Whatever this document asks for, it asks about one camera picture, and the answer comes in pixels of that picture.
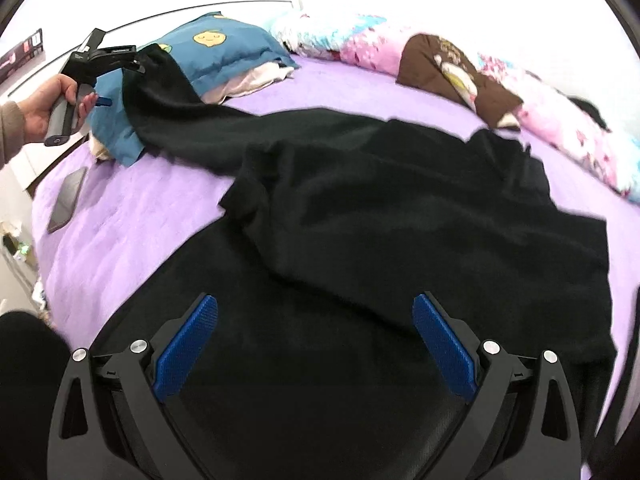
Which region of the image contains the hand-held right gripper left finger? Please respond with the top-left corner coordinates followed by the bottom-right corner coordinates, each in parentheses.
top-left (47, 294), bottom-right (221, 480)

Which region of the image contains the large black fleece garment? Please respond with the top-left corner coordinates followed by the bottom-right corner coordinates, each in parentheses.
top-left (87, 44), bottom-right (618, 480)

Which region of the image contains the person's left forearm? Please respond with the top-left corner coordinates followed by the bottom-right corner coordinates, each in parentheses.
top-left (0, 100), bottom-right (27, 166)

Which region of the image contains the person's left hand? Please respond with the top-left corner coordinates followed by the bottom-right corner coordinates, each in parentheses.
top-left (22, 74), bottom-right (98, 143)

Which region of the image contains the person's black trouser leg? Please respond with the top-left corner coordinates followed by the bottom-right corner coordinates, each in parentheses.
top-left (0, 311), bottom-right (73, 480)

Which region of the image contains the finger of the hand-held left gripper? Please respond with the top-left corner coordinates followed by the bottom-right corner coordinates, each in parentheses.
top-left (102, 44), bottom-right (146, 73)

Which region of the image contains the dark smartphone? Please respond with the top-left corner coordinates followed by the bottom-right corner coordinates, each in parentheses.
top-left (46, 166), bottom-right (88, 234)

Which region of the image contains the blue printed pillow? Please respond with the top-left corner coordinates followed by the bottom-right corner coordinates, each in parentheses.
top-left (87, 12), bottom-right (298, 167)

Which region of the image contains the brown printed pillow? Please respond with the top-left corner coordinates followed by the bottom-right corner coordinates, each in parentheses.
top-left (396, 32), bottom-right (525, 130)

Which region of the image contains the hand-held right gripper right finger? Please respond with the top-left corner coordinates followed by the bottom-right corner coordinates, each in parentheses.
top-left (412, 291), bottom-right (583, 480)

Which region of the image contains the small black cloth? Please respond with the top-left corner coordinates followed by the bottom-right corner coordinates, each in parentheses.
top-left (565, 96), bottom-right (613, 133)

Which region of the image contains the pink floral quilt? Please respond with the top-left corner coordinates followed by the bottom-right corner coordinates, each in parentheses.
top-left (262, 10), bottom-right (640, 206)

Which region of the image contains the purple bed sheet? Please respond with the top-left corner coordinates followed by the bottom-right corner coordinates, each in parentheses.
top-left (30, 52), bottom-right (640, 461)

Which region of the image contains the dark printed box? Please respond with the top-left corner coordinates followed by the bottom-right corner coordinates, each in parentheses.
top-left (0, 27), bottom-right (46, 83)

